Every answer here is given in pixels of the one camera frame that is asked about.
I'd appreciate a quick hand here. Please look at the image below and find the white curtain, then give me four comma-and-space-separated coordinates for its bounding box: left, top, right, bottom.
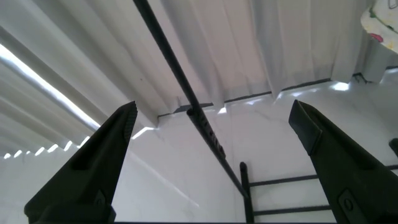
0, 0, 391, 160

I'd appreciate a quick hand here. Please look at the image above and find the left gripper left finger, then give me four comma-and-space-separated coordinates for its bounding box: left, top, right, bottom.
24, 101, 139, 223

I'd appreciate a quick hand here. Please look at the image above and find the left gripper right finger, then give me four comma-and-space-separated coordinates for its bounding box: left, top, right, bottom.
288, 99, 398, 223

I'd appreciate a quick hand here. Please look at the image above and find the black clothes rack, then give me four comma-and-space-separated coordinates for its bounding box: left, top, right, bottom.
132, 0, 398, 224

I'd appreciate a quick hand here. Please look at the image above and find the cream printed garment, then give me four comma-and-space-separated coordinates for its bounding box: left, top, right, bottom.
360, 0, 398, 54

